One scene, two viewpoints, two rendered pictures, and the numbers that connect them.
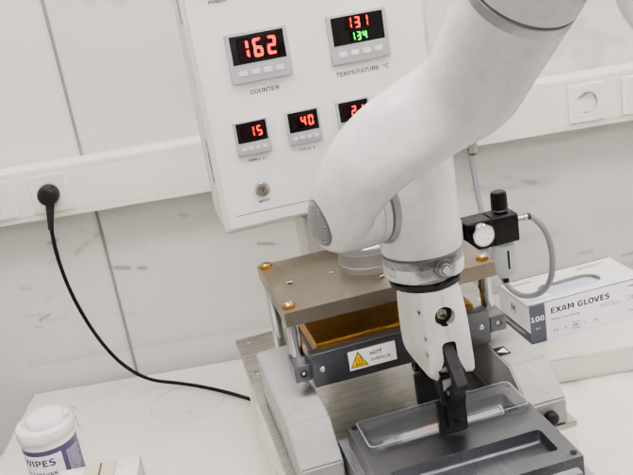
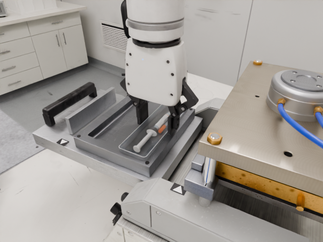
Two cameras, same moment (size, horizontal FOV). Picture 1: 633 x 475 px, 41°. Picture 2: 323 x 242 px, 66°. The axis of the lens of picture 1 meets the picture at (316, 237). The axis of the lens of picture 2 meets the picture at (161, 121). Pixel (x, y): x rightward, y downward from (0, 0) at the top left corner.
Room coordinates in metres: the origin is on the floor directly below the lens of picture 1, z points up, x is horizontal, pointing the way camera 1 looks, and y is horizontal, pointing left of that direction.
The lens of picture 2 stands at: (1.06, -0.40, 1.29)
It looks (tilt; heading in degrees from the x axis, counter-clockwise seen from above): 35 degrees down; 129
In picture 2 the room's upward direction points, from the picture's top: straight up
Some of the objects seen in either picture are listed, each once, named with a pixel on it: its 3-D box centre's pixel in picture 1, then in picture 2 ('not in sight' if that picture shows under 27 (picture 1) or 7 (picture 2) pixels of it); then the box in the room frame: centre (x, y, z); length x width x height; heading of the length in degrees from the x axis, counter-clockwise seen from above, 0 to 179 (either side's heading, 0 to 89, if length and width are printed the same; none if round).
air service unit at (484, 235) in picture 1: (488, 241); not in sight; (1.19, -0.26, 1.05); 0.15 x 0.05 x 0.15; 101
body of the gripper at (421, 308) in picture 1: (430, 315); (156, 66); (0.81, -0.10, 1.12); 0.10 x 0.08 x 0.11; 11
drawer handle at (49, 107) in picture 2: not in sight; (71, 102); (0.59, -0.15, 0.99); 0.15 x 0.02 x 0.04; 101
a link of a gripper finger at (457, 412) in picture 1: (455, 409); (137, 105); (0.77, -0.11, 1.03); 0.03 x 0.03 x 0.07; 11
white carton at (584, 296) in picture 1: (571, 299); not in sight; (1.40, -0.44, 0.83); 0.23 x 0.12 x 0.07; 101
